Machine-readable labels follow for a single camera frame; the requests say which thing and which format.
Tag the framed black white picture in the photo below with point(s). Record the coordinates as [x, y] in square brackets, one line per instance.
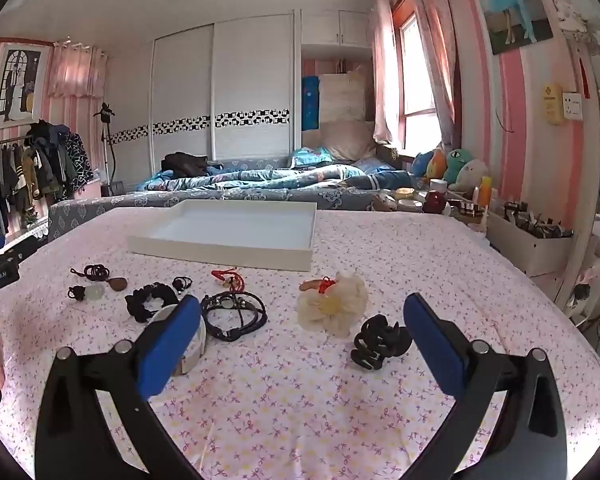
[17, 85]

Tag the blue plush toy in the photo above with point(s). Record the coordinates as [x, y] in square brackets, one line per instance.
[420, 165]

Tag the white sliding wardrobe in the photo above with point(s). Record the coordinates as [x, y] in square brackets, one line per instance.
[240, 85]

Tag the clothes rack with clothes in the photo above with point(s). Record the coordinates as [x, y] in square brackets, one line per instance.
[40, 170]

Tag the beige pillow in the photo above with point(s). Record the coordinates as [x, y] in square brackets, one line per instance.
[347, 140]

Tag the pink floral tablecloth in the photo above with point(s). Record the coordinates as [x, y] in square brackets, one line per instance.
[280, 400]

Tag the red round jar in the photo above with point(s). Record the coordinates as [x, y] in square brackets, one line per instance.
[434, 202]

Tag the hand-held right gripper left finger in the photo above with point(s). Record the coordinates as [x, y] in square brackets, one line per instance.
[170, 347]

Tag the pink valance curtain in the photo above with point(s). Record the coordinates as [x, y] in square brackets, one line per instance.
[77, 72]

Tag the pink window curtain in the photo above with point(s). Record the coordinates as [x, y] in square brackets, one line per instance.
[387, 85]
[437, 60]

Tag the blue bag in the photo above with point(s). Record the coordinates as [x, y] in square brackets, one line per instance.
[311, 102]

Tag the yellow wall holder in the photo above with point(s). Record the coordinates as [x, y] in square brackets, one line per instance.
[552, 105]

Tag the black hair claw clip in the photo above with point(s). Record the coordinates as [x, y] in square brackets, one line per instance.
[375, 341]

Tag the white overhead cabinets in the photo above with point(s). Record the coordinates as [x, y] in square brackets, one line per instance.
[335, 27]

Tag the wall poster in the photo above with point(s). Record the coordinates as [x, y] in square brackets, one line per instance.
[510, 5]

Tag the cream flower hair clip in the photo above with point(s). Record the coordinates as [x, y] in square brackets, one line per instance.
[330, 316]

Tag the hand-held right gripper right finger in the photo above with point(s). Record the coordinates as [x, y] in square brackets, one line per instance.
[436, 347]

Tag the green plush toy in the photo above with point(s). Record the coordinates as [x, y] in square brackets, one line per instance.
[457, 162]

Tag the window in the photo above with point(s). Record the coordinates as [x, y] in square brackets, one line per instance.
[414, 60]

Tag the black bag on bed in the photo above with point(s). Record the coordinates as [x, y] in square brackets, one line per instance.
[185, 164]

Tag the white wall socket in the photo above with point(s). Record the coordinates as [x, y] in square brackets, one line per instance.
[572, 105]

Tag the white tray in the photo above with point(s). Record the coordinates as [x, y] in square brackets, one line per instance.
[280, 256]

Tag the folded beige blanket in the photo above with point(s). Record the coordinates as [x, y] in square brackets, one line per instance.
[342, 97]

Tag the orange plush toy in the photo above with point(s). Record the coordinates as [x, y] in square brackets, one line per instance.
[437, 164]

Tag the white plush toy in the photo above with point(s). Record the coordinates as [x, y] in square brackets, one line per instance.
[472, 175]

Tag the yellow bottle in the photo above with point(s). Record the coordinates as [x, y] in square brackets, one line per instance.
[485, 190]

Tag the dark beaded hair accessory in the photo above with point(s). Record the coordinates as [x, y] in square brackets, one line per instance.
[140, 306]

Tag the white organizer box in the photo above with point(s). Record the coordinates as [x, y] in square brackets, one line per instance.
[525, 255]

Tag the blue quilt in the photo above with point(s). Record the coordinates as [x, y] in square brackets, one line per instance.
[280, 177]

